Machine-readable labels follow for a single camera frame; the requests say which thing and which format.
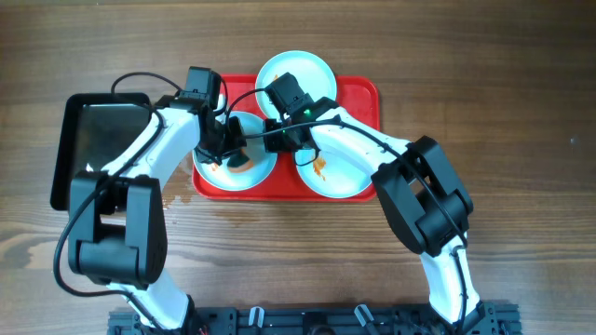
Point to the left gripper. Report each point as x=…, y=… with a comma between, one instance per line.
x=235, y=135

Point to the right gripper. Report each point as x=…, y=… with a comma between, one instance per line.
x=273, y=144

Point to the light blue plate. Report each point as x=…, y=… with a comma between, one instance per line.
x=220, y=177
x=313, y=74
x=329, y=175

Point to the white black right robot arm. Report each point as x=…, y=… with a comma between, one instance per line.
x=424, y=201

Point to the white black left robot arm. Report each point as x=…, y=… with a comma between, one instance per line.
x=116, y=233

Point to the red plastic tray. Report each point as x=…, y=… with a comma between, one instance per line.
x=361, y=99

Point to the black plastic tray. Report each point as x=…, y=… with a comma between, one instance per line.
x=96, y=129

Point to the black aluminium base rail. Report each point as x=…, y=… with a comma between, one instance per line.
x=491, y=318

